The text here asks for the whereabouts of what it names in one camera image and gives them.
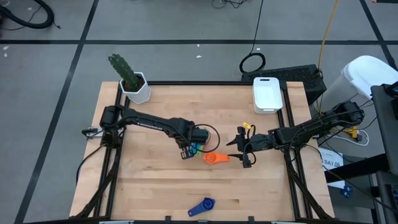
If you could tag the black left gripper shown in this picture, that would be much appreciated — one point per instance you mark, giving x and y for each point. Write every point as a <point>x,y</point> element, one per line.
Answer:
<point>199,135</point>

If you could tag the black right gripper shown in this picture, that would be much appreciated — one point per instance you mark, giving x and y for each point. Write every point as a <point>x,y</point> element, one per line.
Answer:
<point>258,142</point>

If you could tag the large blue measuring cup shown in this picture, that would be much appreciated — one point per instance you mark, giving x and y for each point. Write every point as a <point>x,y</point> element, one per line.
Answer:
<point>194,149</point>

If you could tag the orange measuring cup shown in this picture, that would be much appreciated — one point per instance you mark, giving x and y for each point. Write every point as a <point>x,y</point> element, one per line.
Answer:
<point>211,158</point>

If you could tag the dark blue measuring cup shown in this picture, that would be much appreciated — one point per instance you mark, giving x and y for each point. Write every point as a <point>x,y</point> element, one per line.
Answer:
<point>207,203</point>

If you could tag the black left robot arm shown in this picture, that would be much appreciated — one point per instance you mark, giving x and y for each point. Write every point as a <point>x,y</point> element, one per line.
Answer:
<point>149,123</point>

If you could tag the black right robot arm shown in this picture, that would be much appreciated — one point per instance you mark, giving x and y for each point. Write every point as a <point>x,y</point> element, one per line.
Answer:
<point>311,129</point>

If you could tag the white plastic basket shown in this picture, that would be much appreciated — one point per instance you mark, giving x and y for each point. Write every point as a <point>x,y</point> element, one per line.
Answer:
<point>267,93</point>

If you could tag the white hexagonal plant pot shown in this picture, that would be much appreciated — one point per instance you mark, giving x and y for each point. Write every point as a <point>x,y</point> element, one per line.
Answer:
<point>141,95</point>

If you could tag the white printed paper label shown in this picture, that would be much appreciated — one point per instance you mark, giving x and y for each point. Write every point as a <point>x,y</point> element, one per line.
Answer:
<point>331,161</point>

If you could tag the green cactus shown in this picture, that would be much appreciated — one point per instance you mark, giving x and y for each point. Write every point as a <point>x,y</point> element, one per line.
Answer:
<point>124,70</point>

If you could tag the yellow plug connector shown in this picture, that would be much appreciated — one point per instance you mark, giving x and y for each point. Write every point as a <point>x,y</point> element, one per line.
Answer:
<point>353,133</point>

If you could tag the small blue object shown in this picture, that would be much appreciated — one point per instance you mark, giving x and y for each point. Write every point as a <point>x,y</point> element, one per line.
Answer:
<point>346,192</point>

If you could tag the white trash bin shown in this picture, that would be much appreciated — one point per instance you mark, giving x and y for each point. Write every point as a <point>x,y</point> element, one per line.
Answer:
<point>367,74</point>

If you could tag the black side desk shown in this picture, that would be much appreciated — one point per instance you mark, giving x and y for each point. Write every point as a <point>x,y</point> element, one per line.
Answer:
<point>385,124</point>

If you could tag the black metal table frame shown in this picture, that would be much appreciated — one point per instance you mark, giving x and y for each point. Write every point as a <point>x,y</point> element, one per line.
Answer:
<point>199,83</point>

